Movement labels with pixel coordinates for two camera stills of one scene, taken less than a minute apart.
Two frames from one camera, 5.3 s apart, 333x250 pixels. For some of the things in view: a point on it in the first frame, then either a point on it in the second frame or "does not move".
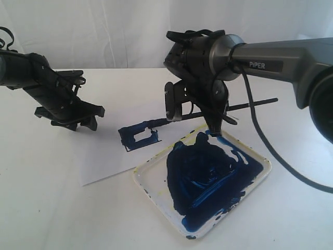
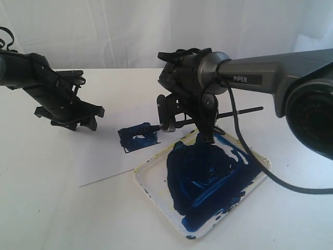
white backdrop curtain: x=103 y=34 does not move
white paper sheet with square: x=123 y=140 does not move
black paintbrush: x=151 y=123 to x=191 y=119
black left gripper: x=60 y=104 does not move
